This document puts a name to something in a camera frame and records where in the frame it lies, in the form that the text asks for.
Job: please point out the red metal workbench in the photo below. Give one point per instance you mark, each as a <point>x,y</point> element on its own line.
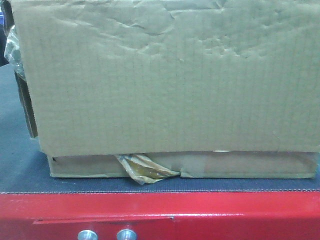
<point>280,215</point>

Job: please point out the silver bolt left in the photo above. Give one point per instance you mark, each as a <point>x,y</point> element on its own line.
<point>87,235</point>

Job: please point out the large brown cardboard box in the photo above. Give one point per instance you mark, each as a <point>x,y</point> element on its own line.
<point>153,89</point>

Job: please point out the dark blue table mat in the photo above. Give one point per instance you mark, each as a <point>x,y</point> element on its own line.
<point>25,170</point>

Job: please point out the silver bolt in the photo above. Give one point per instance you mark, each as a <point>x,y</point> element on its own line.
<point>87,235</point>
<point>126,234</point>

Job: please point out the silver bolt right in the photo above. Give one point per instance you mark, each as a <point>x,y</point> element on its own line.
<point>126,234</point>

